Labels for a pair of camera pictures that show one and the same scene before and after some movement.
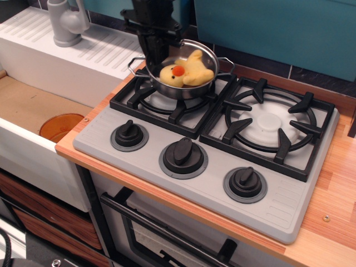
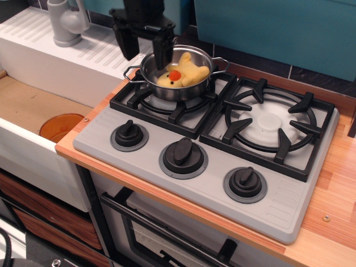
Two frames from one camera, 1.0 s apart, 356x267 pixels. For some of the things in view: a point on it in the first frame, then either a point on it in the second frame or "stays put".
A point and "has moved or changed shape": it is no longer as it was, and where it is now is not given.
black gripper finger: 148,43 -> 129,41
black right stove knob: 245,185 stays put
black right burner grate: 270,125 stays put
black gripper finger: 157,49 -> 163,46
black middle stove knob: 183,159 stays put
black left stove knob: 128,137 stays put
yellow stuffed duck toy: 191,72 has moved or changed shape
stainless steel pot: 189,72 has moved or changed shape
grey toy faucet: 69,20 stays put
